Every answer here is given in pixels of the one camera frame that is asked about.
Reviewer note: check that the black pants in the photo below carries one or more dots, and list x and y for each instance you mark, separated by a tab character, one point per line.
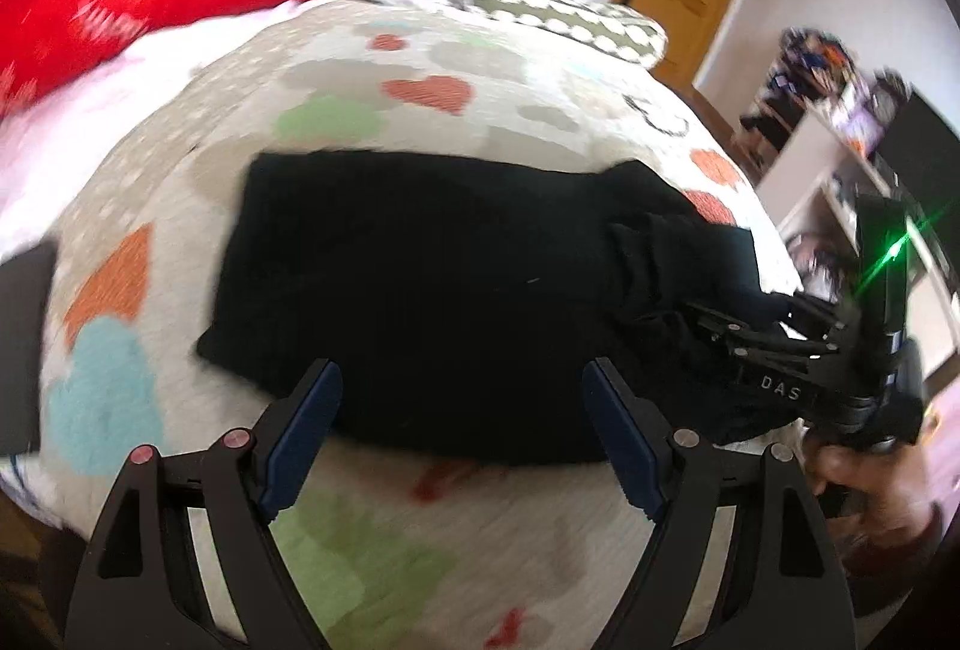
465	297

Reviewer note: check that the white bed sheet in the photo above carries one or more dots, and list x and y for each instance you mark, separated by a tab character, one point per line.
52	140

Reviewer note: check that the person's right hand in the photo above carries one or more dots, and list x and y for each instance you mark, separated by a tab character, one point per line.
877	492

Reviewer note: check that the cluttered shoe rack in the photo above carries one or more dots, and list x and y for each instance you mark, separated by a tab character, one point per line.
802	80

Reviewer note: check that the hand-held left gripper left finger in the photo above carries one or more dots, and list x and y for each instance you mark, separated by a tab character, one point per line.
304	429

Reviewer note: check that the black table clock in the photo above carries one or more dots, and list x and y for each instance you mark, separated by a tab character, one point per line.
885	95

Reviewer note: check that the black flat rectangular device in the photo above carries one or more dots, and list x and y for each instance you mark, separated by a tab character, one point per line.
26	350

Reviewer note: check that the heart pattern quilt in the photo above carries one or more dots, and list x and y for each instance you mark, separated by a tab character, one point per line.
225	185

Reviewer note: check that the green dotted bolster pillow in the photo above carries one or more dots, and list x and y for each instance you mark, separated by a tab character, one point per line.
570	12

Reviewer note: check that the person's right forearm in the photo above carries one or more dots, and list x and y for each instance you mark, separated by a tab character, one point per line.
911	567

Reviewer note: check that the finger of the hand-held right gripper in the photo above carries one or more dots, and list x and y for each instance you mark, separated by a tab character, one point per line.
814	316
731	327

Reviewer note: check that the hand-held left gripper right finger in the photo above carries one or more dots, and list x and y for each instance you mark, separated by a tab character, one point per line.
626	441

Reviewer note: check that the black television screen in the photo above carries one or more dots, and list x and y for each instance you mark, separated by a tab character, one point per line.
919	155

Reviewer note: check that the white shelf cabinet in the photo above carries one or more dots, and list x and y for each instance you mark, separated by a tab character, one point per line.
840	200

